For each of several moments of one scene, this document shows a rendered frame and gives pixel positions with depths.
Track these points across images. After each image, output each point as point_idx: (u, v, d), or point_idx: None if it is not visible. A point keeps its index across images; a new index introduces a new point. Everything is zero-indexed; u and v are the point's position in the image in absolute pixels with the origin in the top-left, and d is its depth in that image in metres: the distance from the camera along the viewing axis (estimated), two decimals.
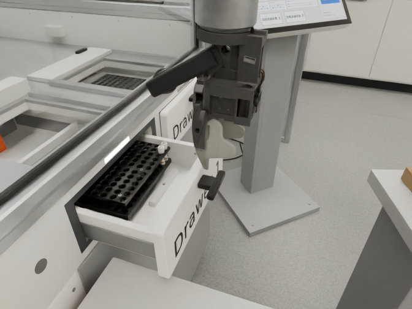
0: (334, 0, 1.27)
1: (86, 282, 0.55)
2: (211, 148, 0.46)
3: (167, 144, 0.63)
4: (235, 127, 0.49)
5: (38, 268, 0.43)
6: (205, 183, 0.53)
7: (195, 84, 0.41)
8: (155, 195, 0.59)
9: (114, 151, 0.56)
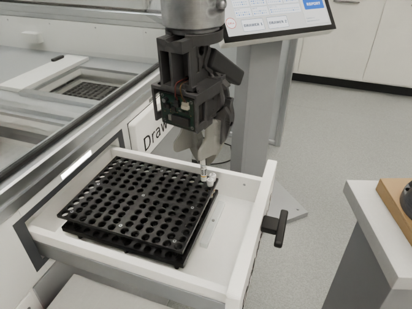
0: (318, 6, 1.26)
1: (44, 300, 0.54)
2: (186, 137, 0.48)
3: (216, 176, 0.57)
4: (202, 146, 0.44)
5: None
6: (269, 227, 0.47)
7: None
8: (206, 235, 0.53)
9: (73, 165, 0.55)
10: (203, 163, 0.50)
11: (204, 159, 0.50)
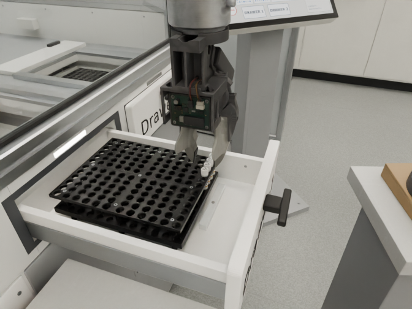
0: None
1: (37, 286, 0.52)
2: (183, 137, 0.48)
3: None
4: (214, 146, 0.44)
5: None
6: (272, 205, 0.45)
7: None
8: (205, 217, 0.51)
9: (67, 144, 0.52)
10: (210, 167, 0.53)
11: (209, 163, 0.53)
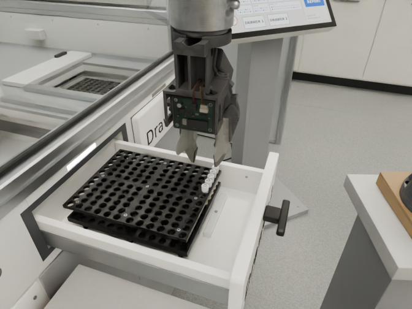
0: (319, 3, 1.27)
1: (50, 290, 0.55)
2: (183, 138, 0.48)
3: (218, 168, 0.58)
4: (216, 147, 0.44)
5: None
6: (271, 216, 0.48)
7: None
8: (209, 225, 0.54)
9: (79, 157, 0.56)
10: (213, 178, 0.56)
11: (213, 175, 0.56)
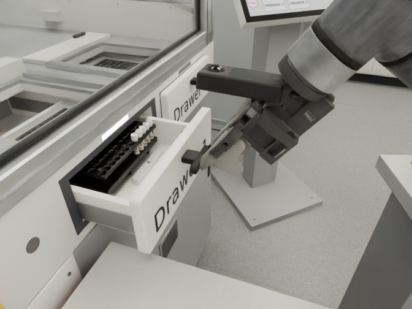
0: None
1: (83, 267, 0.52)
2: (221, 159, 0.46)
3: (152, 121, 0.61)
4: None
5: (30, 247, 0.40)
6: (189, 157, 0.51)
7: (248, 105, 0.40)
8: (138, 173, 0.57)
9: (113, 128, 0.53)
10: (145, 129, 0.59)
11: (144, 126, 0.59)
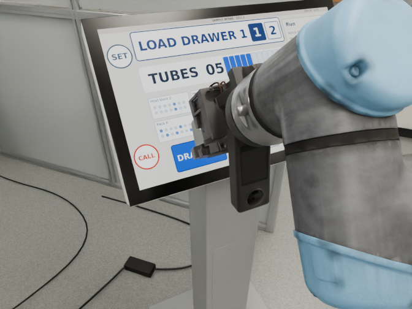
0: None
1: None
2: None
3: None
4: (197, 128, 0.46)
5: None
6: None
7: None
8: None
9: None
10: None
11: None
